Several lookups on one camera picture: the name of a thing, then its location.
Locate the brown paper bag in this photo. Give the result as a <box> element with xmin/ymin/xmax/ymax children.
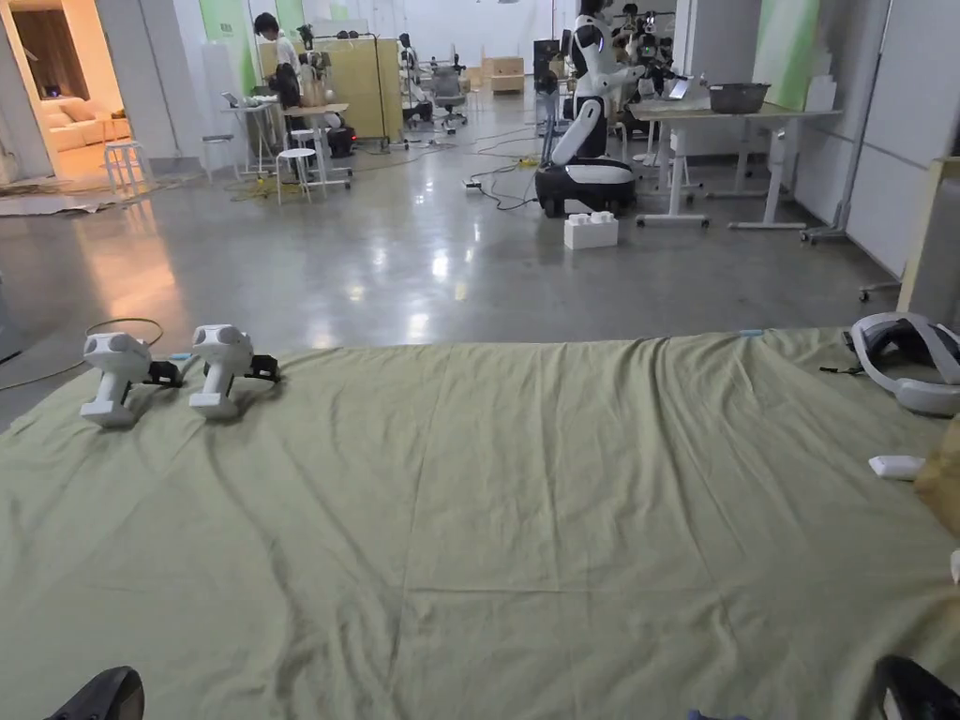
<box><xmin>913</xmin><ymin>433</ymin><xmax>960</xmax><ymax>535</ymax></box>

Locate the small white hand controller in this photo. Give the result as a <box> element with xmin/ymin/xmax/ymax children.
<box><xmin>869</xmin><ymin>454</ymin><xmax>926</xmax><ymax>482</ymax></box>

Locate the white spare hand-held gripper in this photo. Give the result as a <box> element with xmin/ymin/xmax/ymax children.
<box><xmin>78</xmin><ymin>332</ymin><xmax>185</xmax><ymax>429</ymax></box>
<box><xmin>187</xmin><ymin>323</ymin><xmax>283</xmax><ymax>422</ymax></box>

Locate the bed with pale green sheet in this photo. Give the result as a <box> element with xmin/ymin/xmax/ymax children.
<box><xmin>0</xmin><ymin>323</ymin><xmax>960</xmax><ymax>720</ymax></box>

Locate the white round stool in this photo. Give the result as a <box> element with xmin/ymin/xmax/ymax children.
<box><xmin>103</xmin><ymin>141</ymin><xmax>153</xmax><ymax>190</ymax></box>
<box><xmin>275</xmin><ymin>146</ymin><xmax>317</xmax><ymax>206</ymax></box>
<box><xmin>200</xmin><ymin>132</ymin><xmax>244</xmax><ymax>182</ymax></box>

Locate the white block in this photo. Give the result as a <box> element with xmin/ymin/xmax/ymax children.
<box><xmin>563</xmin><ymin>212</ymin><xmax>621</xmax><ymax>252</ymax></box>

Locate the cream sofa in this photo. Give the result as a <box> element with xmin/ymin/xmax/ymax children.
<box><xmin>37</xmin><ymin>95</ymin><xmax>134</xmax><ymax>156</ymax></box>

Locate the white table with grey basin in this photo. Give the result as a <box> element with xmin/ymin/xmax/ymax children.
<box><xmin>628</xmin><ymin>78</ymin><xmax>845</xmax><ymax>231</ymax></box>

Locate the white table with clutter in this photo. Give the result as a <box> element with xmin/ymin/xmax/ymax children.
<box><xmin>220</xmin><ymin>91</ymin><xmax>355</xmax><ymax>190</ymax></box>

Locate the grey office chair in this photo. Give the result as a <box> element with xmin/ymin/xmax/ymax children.
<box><xmin>430</xmin><ymin>63</ymin><xmax>470</xmax><ymax>130</ymax></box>

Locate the white and black humanoid robot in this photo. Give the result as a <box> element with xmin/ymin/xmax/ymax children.
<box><xmin>534</xmin><ymin>0</ymin><xmax>648</xmax><ymax>220</ymax></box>

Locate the wooden carton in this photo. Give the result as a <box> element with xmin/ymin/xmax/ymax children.
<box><xmin>479</xmin><ymin>55</ymin><xmax>527</xmax><ymax>96</ymax></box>

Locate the white headset with black strap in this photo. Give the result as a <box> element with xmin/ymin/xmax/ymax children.
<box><xmin>850</xmin><ymin>310</ymin><xmax>960</xmax><ymax>418</ymax></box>

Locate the yellow cable loop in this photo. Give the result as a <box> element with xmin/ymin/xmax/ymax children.
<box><xmin>84</xmin><ymin>318</ymin><xmax>165</xmax><ymax>355</ymax></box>

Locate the black floor cable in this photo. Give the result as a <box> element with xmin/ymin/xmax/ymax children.
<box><xmin>466</xmin><ymin>157</ymin><xmax>543</xmax><ymax>213</ymax></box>

